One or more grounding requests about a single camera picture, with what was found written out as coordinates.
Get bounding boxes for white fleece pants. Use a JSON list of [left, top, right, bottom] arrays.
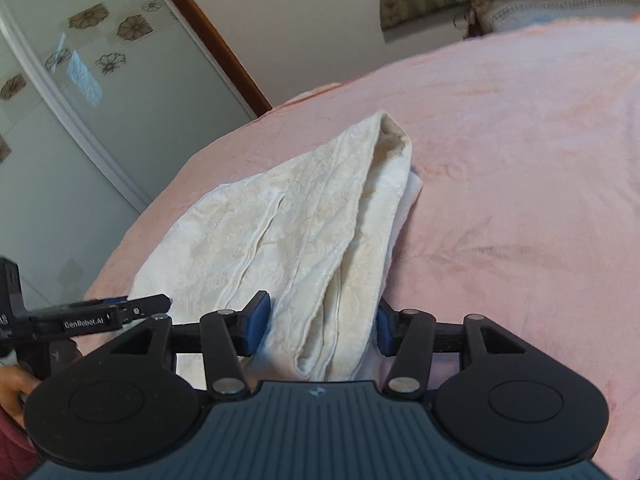
[[131, 109, 425, 382]]

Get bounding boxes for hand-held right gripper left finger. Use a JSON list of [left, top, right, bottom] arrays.
[[107, 290, 273, 401]]

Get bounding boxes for flower print wardrobe door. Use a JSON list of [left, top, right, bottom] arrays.
[[0, 0, 256, 306]]

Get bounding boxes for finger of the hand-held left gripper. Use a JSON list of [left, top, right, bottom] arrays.
[[65, 297, 127, 309], [117, 293, 172, 322]]

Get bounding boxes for person's left hand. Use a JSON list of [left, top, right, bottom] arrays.
[[0, 365, 42, 430]]

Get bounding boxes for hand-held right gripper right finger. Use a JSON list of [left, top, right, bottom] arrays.
[[375, 300, 531, 398]]

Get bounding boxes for brown wooden door frame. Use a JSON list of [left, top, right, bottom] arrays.
[[142, 0, 273, 117]]

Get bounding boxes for pink blanket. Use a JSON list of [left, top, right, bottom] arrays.
[[82, 12, 640, 480]]

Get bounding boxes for grey pillow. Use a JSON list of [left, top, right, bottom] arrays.
[[470, 0, 640, 36]]

